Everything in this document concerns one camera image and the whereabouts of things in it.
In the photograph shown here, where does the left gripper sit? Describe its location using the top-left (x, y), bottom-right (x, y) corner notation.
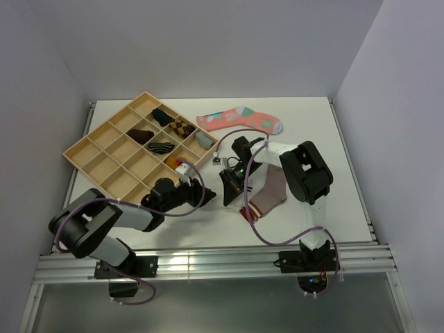
top-left (162, 174), bottom-right (216, 213)

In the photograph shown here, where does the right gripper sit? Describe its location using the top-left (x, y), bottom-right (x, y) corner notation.
top-left (220, 162), bottom-right (262, 206)

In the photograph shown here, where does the taupe sock with red stripes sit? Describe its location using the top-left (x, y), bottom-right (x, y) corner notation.
top-left (239, 165), bottom-right (287, 223)

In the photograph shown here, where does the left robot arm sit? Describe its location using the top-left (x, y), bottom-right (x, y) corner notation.
top-left (49, 178), bottom-right (216, 277)

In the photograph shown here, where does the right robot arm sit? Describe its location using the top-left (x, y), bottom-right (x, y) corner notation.
top-left (219, 137), bottom-right (337, 271)

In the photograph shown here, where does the mustard yellow rolled sock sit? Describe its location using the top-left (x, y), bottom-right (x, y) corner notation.
top-left (165, 156), bottom-right (186, 170)

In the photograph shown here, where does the grey rolled sock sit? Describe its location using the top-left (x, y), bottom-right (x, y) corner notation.
top-left (196, 131), bottom-right (214, 150)

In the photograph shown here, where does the black white striped rolled sock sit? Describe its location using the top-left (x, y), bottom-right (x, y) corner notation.
top-left (148, 142), bottom-right (176, 155)

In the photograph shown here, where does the brown argyle rolled sock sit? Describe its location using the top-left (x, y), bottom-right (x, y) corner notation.
top-left (169, 118), bottom-right (196, 139)

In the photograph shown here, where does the pink patterned sock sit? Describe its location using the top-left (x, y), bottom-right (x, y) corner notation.
top-left (196, 106), bottom-right (284, 135)

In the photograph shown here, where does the wooden divided tray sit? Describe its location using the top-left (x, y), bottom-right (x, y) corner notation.
top-left (63, 92), bottom-right (219, 203)

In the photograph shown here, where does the dark teal rolled sock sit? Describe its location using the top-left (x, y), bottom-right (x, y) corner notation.
top-left (152, 108), bottom-right (174, 127)

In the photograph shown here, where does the dark brown rolled sock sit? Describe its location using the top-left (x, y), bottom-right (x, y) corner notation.
top-left (126, 128), bottom-right (155, 145)

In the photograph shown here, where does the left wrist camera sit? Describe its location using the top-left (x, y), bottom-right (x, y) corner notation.
top-left (175, 160), bottom-right (195, 181)

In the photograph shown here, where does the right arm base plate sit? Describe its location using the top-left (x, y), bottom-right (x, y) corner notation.
top-left (273, 250), bottom-right (338, 273)

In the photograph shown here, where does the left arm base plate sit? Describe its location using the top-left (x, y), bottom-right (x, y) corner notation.
top-left (94, 256), bottom-right (158, 280)

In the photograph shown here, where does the aluminium frame rail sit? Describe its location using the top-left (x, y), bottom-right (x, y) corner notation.
top-left (33, 244), bottom-right (397, 284)

